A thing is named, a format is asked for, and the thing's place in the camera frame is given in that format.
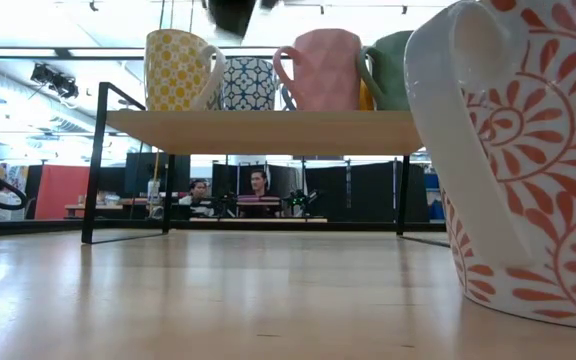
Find white mug blue tile pattern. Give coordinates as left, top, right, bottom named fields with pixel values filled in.
left=219, top=56, right=278, bottom=112

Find white mug yellow dots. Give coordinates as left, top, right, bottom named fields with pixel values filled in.
left=143, top=28, right=228, bottom=112

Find pink faceted mug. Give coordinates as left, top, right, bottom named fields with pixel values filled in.
left=272, top=28, right=364, bottom=112

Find plain yellow mug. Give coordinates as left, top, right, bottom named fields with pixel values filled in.
left=358, top=78, right=376, bottom=112

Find green faceted mug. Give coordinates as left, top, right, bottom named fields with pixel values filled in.
left=356, top=29, right=415, bottom=112

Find white mug orange leaf pattern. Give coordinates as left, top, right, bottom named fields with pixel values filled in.
left=403, top=0, right=576, bottom=333

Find wooden shelf black metal legs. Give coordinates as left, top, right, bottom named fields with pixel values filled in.
left=80, top=81, right=425, bottom=246

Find black ceiling device cluster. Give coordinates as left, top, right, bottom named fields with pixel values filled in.
left=30, top=62, right=80, bottom=100

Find black partition screen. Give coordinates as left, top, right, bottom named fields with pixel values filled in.
left=211, top=160, right=429, bottom=224

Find wooden background table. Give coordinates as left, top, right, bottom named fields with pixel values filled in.
left=65, top=197, right=149, bottom=221

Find orange partition screen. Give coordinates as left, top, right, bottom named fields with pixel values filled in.
left=34, top=164, right=92, bottom=221

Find colourful patterned board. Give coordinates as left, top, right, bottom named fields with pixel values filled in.
left=0, top=164, right=29, bottom=194

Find blue storage bins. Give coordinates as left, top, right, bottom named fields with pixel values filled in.
left=425, top=172, right=444, bottom=221

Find black aluminium table frame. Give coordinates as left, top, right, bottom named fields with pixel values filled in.
left=0, top=215, right=449, bottom=239

